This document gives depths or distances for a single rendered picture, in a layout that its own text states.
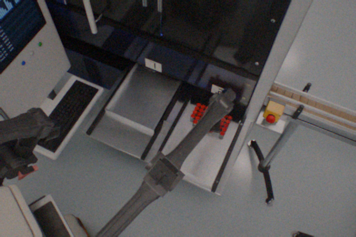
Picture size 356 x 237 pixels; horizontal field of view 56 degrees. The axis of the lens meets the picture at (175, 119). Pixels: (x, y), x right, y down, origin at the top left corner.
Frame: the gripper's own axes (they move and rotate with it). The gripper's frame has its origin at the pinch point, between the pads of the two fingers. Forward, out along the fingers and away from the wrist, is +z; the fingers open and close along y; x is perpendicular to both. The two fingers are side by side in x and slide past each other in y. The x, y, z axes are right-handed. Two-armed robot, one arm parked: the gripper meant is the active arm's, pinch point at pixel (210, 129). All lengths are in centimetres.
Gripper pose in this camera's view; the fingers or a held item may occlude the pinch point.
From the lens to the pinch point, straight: 146.9
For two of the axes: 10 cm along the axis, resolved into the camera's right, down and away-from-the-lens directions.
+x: -9.8, -1.7, 0.8
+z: -0.1, 4.7, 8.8
